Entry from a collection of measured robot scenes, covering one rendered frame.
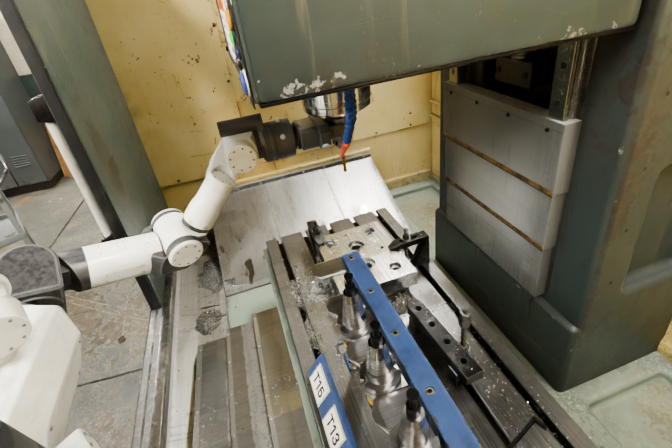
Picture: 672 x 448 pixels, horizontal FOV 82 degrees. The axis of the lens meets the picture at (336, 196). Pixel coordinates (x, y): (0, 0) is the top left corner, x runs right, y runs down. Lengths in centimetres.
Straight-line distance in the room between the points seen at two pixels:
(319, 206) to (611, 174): 131
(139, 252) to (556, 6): 90
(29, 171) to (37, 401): 490
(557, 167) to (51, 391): 102
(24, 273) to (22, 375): 23
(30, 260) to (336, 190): 141
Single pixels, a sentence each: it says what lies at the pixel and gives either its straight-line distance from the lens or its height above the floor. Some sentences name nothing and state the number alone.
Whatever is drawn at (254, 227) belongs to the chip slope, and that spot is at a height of 75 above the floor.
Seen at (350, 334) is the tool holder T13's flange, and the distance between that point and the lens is 70.
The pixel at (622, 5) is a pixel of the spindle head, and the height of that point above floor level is 165.
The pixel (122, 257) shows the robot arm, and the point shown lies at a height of 129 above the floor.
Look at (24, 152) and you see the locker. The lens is 547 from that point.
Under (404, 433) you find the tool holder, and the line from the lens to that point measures 55.
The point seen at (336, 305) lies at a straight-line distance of 76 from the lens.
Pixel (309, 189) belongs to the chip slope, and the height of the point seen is 81.
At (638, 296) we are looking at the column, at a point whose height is 92.
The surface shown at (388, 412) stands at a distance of 62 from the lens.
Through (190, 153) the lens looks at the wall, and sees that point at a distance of 197.
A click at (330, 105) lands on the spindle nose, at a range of 84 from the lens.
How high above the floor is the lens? 175
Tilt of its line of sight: 30 degrees down
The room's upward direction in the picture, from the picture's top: 8 degrees counter-clockwise
